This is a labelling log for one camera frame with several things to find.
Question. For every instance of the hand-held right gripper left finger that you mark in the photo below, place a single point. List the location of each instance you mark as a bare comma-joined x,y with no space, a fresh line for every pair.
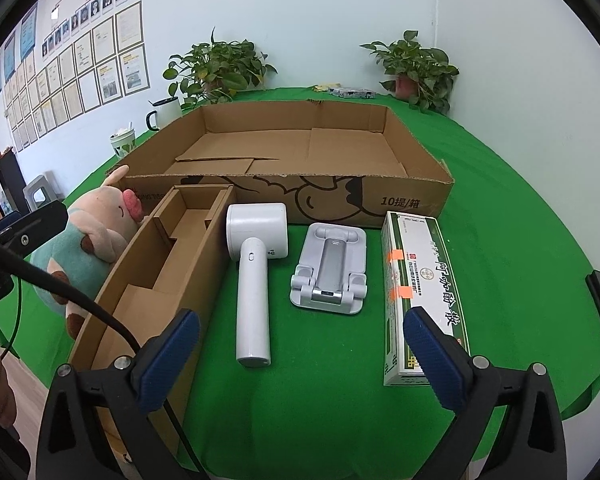
172,350

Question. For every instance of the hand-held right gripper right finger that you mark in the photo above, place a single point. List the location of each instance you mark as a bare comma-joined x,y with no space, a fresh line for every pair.
432,355

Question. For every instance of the pink pig plush toy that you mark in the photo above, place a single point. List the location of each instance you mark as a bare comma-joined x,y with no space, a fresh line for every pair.
80,240

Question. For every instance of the narrow cardboard box insert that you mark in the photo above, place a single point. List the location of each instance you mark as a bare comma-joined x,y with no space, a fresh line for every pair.
190,260

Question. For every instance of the white hair dryer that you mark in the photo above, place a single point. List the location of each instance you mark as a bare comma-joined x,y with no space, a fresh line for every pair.
252,285

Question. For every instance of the grey folding phone stand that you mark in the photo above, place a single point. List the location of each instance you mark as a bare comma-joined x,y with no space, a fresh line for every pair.
330,265

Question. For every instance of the large cardboard box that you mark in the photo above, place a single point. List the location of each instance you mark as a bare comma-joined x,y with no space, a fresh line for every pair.
280,145

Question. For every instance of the grey plastic stool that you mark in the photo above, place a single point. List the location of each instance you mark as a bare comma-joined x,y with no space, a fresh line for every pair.
40,187

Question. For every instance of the black cabinet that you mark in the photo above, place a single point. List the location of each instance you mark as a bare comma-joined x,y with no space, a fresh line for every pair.
10,175

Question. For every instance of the green and white medicine box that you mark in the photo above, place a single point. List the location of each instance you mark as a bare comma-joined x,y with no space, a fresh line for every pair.
420,260

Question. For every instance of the green and white straw cup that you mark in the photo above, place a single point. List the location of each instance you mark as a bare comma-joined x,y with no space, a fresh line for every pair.
122,142

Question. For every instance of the white mug with black rim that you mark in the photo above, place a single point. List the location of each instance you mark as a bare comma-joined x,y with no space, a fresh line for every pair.
167,112

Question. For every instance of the bushy potted green plant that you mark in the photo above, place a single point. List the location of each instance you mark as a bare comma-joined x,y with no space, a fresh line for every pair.
215,60

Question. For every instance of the small printed packet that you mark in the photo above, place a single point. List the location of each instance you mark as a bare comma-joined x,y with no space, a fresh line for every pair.
355,92

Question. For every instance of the small yellow item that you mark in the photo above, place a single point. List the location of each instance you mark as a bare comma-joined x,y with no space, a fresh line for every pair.
325,87

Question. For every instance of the green plant in red pot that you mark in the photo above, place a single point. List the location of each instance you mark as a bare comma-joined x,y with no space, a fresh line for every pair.
415,60

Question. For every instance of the framed wall certificates group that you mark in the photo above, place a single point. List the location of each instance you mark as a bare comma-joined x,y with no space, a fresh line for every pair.
105,75

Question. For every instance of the blue wall posters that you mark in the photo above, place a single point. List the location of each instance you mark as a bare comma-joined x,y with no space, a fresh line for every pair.
27,30

